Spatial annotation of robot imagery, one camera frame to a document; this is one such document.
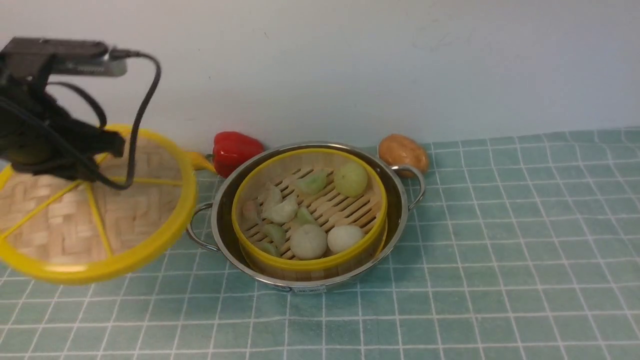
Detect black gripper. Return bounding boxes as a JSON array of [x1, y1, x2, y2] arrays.
[[1, 75, 126, 182]]

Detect woven bamboo steamer lid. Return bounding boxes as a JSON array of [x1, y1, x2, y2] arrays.
[[0, 129, 198, 285]]

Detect bamboo steamer basket yellow rim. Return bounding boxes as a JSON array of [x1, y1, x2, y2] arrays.
[[231, 146, 388, 281]]

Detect stainless steel pot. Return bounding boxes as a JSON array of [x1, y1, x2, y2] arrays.
[[186, 141, 426, 294]]

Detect yellow banana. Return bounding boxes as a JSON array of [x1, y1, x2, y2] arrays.
[[185, 152, 217, 174]]

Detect red bell pepper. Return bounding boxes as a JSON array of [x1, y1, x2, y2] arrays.
[[212, 131, 265, 178]]

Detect pink dumpling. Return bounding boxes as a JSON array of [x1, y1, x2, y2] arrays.
[[242, 200, 262, 225]]

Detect white dumpling upper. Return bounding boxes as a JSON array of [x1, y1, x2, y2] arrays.
[[261, 182, 283, 211]]

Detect white dumpling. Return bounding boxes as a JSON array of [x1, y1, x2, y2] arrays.
[[262, 193, 298, 224], [261, 182, 283, 211]]

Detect white dumpling lower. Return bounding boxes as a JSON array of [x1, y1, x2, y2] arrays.
[[262, 193, 298, 224]]

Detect green dumpling middle left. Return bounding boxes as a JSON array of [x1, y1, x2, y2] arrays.
[[262, 223, 287, 249]]

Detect green dumpling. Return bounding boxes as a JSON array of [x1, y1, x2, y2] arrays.
[[295, 206, 318, 226], [254, 241, 281, 258], [262, 223, 287, 249], [294, 169, 328, 196]]

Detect green dumpling far left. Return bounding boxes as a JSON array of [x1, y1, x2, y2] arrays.
[[254, 241, 281, 258]]

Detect green dumpling right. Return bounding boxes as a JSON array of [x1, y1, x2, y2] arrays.
[[294, 169, 328, 196]]

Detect green dumpling centre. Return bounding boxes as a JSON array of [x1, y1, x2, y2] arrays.
[[295, 206, 318, 226]]

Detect white round bun left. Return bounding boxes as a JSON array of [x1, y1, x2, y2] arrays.
[[289, 224, 328, 261]]

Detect white round bun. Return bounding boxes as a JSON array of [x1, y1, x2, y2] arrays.
[[289, 224, 328, 261], [327, 225, 365, 254]]

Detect yellow-green round bun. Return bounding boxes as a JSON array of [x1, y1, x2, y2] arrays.
[[333, 162, 369, 198]]

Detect white round bun right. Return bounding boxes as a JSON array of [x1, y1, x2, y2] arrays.
[[327, 225, 365, 254]]

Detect brown potato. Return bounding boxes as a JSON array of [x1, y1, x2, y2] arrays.
[[377, 133, 430, 174]]

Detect green checkered tablecloth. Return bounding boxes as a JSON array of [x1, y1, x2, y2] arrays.
[[1, 128, 640, 360]]

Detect black camera cable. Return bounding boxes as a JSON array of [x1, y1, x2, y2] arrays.
[[0, 48, 162, 191]]

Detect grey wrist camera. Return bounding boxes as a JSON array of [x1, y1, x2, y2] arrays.
[[1, 36, 128, 79]]

